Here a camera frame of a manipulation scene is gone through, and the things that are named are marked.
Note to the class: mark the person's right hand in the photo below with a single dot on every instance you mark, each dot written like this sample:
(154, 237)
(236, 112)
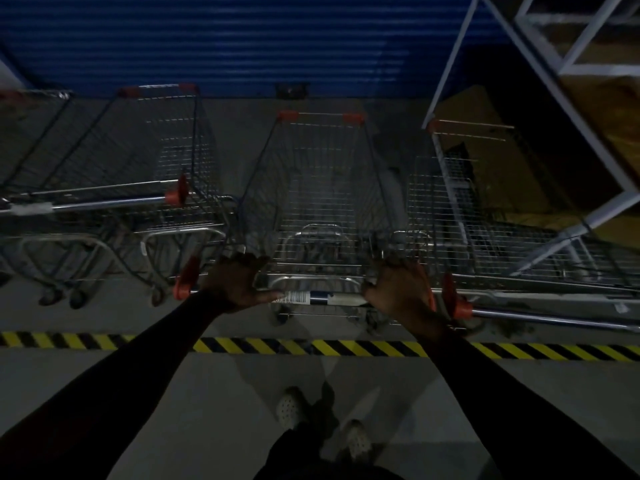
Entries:
(402, 299)

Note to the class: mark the person's left hand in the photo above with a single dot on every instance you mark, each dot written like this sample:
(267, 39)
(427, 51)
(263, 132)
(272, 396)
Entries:
(232, 289)

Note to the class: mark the person's right thumb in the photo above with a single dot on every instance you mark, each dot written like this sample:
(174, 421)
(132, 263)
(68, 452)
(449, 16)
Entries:
(374, 293)

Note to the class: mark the person's left thumb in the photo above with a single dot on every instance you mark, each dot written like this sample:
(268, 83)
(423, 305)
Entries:
(266, 297)

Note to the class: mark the person's right forearm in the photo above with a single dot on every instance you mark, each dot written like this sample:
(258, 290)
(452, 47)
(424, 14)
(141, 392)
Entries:
(505, 409)

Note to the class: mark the person's left forearm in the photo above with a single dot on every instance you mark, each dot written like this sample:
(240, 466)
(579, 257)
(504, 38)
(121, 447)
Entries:
(115, 389)

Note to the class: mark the person's left white clog shoe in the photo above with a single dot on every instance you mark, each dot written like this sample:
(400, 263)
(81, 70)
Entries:
(291, 408)

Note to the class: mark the person's white clog shoe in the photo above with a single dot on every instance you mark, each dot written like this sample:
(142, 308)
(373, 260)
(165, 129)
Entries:
(291, 408)
(357, 439)

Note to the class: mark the person's right white clog shoe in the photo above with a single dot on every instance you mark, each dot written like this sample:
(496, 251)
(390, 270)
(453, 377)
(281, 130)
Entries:
(357, 439)

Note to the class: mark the person's black trousers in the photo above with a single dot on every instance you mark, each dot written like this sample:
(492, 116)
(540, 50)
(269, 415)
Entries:
(310, 457)

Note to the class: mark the brown cardboard box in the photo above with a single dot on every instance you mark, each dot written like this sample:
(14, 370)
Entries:
(492, 159)
(607, 112)

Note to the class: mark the blue roller shutter door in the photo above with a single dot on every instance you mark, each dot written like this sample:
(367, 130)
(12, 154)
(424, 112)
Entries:
(225, 39)

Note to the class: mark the white metal shelf rack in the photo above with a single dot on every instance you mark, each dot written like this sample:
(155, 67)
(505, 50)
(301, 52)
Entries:
(545, 79)

